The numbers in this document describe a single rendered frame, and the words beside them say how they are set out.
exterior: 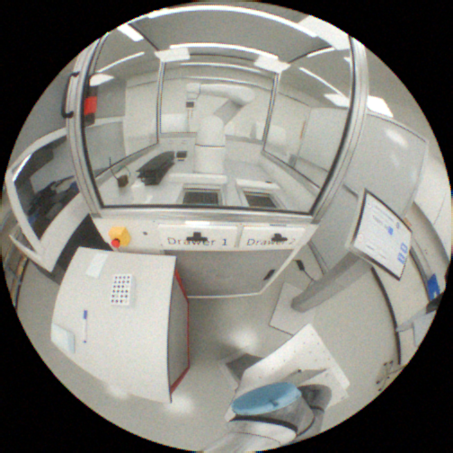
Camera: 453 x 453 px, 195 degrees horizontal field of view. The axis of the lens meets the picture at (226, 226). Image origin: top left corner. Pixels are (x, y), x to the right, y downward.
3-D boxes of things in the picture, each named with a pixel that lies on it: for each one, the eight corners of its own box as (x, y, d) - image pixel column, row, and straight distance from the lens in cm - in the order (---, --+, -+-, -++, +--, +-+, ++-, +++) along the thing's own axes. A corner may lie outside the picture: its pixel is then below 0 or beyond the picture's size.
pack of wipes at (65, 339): (75, 333, 73) (66, 330, 71) (75, 354, 74) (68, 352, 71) (57, 324, 85) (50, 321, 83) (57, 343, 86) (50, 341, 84)
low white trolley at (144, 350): (192, 368, 127) (171, 404, 56) (121, 355, 147) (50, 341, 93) (191, 302, 129) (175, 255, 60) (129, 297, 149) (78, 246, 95)
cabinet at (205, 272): (261, 297, 140) (306, 245, 78) (153, 298, 138) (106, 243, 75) (244, 230, 187) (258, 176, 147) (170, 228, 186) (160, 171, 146)
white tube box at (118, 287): (133, 308, 56) (128, 305, 52) (114, 307, 60) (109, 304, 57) (136, 278, 60) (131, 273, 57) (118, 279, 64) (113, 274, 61)
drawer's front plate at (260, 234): (295, 246, 69) (306, 230, 63) (238, 248, 56) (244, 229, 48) (293, 244, 70) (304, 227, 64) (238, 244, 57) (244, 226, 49)
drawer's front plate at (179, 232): (233, 248, 55) (237, 228, 47) (163, 246, 57) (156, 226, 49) (232, 244, 56) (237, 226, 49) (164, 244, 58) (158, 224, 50)
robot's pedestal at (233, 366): (265, 371, 137) (333, 386, 75) (233, 389, 134) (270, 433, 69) (249, 345, 129) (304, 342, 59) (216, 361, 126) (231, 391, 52)
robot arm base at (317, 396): (339, 396, 57) (339, 415, 51) (294, 415, 62) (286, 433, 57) (318, 376, 47) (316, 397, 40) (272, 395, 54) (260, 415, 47)
